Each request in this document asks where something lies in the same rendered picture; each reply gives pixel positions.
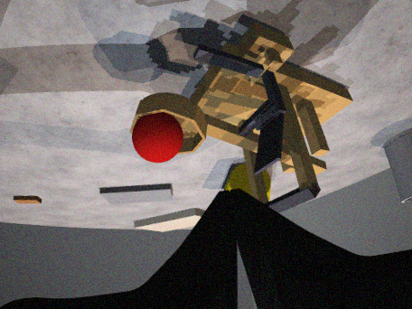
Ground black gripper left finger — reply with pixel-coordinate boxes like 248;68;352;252
0;191;239;309

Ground white cup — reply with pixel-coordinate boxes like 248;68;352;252
383;128;412;202

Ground dark red ball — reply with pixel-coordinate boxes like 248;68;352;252
133;112;183;163

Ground tan flat rectangular block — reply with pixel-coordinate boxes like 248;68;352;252
14;195;42;204

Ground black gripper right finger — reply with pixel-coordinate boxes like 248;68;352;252
230;190;412;309

